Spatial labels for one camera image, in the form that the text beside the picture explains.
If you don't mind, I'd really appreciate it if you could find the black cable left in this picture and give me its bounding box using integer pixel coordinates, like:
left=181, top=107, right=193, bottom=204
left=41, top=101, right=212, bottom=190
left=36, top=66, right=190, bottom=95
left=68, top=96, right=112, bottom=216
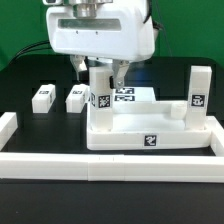
left=6, top=40, right=51, bottom=68

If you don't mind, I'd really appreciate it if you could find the white front fence bar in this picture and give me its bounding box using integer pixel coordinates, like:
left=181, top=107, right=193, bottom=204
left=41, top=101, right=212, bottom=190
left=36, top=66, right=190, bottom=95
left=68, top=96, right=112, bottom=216
left=0, top=153, right=224, bottom=183

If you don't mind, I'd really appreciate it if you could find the white desk top tray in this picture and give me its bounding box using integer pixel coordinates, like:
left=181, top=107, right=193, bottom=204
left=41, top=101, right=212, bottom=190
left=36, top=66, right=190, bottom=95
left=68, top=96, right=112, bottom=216
left=87, top=100, right=212, bottom=150

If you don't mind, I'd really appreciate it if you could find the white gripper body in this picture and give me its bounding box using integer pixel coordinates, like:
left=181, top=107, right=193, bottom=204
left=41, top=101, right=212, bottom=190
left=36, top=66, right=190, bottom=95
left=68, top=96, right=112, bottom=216
left=46, top=3, right=155, bottom=62

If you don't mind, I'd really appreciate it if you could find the white right fence block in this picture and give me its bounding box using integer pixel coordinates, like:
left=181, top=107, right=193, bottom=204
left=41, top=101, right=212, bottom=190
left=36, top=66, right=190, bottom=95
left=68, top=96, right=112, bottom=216
left=206, top=116, right=224, bottom=157

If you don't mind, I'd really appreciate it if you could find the fiducial marker board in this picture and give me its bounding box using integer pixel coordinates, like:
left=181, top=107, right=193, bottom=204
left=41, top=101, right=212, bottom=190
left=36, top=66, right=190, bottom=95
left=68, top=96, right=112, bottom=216
left=114, top=87, right=156, bottom=102

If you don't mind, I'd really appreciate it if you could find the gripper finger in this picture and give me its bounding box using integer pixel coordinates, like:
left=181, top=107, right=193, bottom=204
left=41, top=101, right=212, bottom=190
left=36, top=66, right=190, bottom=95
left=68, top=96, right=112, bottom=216
left=70, top=55, right=87, bottom=80
left=111, top=60, right=130, bottom=89

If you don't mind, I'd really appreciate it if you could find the white left fence block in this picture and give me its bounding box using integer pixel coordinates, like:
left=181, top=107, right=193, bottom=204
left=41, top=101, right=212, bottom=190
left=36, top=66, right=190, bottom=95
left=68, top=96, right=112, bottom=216
left=0, top=112, right=18, bottom=151

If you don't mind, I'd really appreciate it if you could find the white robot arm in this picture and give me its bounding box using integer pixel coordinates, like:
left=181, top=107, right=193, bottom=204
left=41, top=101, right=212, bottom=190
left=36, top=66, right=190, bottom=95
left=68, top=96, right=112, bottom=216
left=42, top=0, right=161, bottom=89

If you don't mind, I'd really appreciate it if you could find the white fence block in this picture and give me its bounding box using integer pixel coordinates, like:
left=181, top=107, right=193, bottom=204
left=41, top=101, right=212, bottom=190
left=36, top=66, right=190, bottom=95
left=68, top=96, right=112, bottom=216
left=0, top=112, right=18, bottom=151
left=206, top=116, right=224, bottom=157

